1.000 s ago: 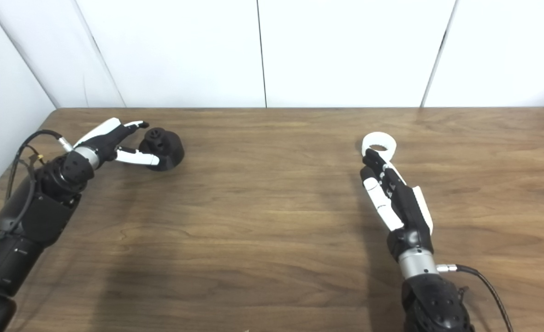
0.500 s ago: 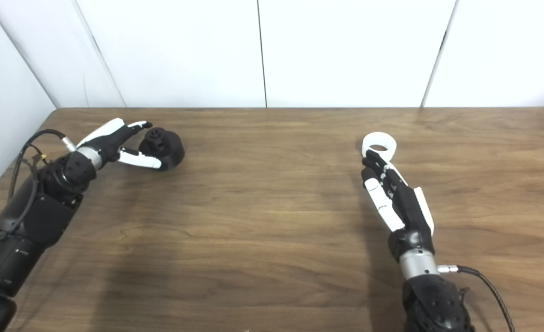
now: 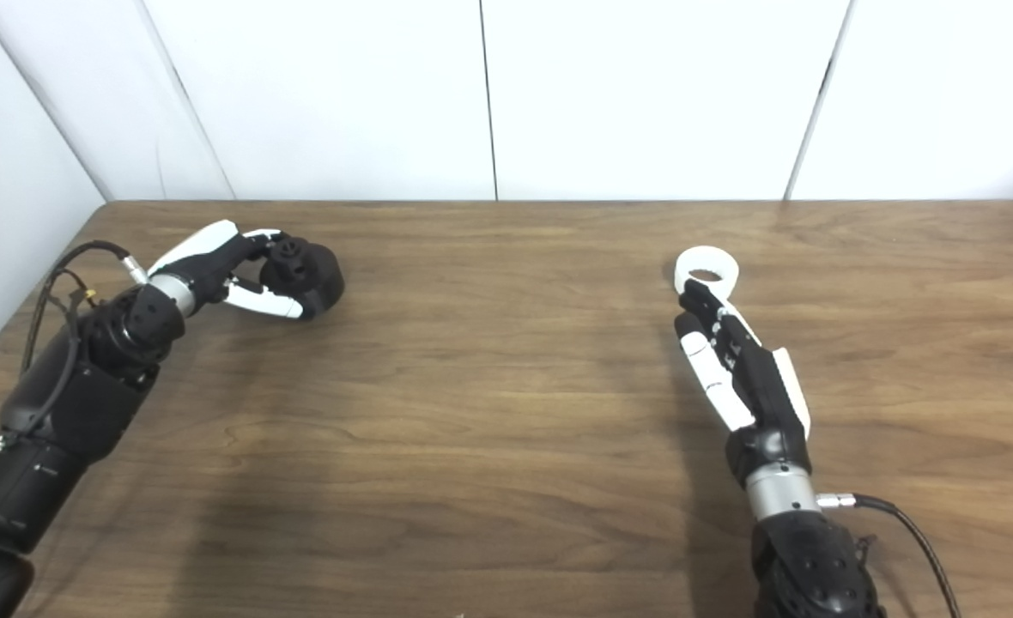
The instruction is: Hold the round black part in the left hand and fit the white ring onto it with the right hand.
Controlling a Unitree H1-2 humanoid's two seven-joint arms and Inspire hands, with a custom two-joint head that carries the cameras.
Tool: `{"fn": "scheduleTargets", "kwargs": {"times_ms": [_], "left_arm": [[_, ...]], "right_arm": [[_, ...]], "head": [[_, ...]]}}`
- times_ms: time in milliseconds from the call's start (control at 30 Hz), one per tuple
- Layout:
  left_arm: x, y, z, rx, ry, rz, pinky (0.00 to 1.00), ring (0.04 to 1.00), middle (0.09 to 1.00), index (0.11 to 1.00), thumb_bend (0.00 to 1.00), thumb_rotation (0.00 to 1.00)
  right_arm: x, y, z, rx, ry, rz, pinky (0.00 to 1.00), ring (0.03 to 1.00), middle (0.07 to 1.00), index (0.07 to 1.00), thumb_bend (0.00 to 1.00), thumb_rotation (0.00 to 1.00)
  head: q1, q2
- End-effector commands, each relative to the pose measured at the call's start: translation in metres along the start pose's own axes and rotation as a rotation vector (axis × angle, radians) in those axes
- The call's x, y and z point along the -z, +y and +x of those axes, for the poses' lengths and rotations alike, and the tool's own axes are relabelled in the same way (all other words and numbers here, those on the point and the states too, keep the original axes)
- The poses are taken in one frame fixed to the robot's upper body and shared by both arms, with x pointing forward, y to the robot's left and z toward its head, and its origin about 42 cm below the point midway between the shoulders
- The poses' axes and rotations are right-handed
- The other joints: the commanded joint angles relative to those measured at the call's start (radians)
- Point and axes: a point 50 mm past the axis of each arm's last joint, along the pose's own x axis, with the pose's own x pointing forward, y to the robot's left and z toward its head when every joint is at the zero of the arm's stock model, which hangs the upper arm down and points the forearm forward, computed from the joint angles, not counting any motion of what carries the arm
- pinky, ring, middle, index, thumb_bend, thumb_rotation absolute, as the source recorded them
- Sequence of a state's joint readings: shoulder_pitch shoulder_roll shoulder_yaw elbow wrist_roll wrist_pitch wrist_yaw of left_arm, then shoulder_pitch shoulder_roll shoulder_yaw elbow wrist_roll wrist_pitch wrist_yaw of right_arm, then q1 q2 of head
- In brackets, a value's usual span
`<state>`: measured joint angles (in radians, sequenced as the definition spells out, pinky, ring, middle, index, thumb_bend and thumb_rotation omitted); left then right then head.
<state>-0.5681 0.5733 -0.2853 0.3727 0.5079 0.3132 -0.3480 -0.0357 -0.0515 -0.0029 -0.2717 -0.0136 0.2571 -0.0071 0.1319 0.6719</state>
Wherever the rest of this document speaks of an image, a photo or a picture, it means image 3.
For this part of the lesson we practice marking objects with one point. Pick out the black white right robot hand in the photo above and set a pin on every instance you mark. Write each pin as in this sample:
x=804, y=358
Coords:
x=764, y=386

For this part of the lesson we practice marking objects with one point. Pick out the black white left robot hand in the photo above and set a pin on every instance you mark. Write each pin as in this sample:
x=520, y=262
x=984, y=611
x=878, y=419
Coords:
x=206, y=262

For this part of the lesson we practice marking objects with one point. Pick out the round black plastic part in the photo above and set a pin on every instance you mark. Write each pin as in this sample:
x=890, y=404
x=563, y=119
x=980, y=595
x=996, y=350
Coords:
x=318, y=270

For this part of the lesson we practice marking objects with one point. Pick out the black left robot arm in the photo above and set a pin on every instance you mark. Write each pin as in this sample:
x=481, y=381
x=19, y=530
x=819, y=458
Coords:
x=69, y=412

